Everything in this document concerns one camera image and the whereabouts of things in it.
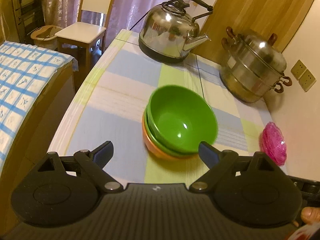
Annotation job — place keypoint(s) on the double wall socket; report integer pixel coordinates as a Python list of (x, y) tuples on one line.
[(304, 77)]

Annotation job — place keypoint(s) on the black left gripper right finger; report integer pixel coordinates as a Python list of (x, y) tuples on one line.
[(218, 162)]

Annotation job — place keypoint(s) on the beige plastic basin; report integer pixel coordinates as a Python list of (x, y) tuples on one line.
[(45, 36)]

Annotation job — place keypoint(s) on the dark wooden shelf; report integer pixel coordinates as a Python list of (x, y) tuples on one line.
[(28, 17)]

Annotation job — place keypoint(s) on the orange plastic bowl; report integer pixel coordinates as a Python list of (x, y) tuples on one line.
[(157, 152)]

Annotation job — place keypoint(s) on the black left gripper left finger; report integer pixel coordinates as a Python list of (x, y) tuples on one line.
[(93, 162)]

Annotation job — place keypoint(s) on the blue checkered bed sheet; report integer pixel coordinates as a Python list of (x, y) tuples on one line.
[(25, 71)]

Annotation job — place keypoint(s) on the pink glass plate fan pattern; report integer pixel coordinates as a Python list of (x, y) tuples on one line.
[(272, 142)]

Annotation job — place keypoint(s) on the right hand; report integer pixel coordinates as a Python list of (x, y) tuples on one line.
[(310, 216)]

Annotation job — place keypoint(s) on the stainless steel steamer pot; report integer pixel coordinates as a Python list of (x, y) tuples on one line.
[(252, 66)]

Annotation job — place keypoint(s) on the stainless steel kettle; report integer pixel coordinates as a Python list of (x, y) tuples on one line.
[(169, 33)]

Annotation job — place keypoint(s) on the green plastic bowl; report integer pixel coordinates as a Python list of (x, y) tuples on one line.
[(161, 146), (181, 119)]

